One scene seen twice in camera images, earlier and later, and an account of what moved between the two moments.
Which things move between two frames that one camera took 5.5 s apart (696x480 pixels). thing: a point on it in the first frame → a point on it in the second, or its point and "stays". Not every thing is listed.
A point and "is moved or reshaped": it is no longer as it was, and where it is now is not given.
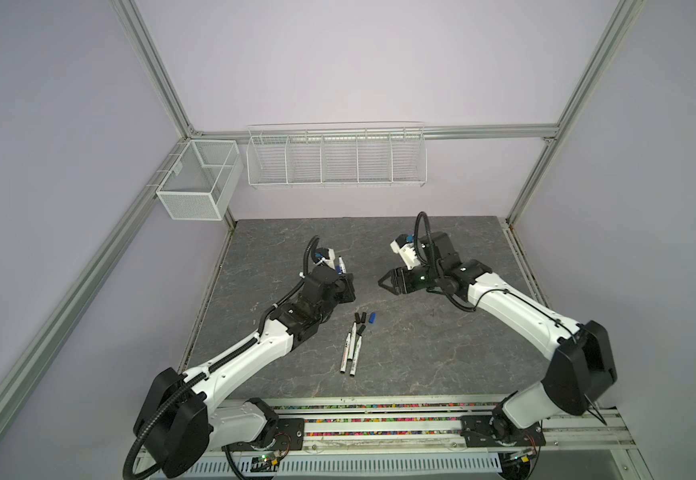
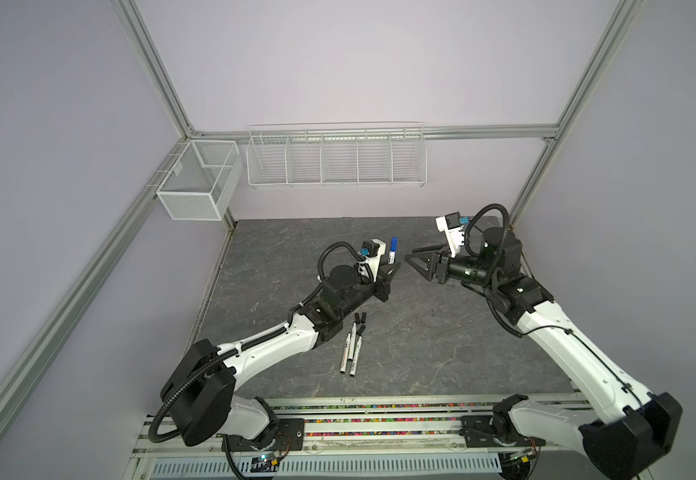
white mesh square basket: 202,179 stays
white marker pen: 355,356 stays
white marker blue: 340,268 is moved or reshaped
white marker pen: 345,353 stays
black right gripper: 399,279 → 430,258
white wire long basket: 337,154 stays
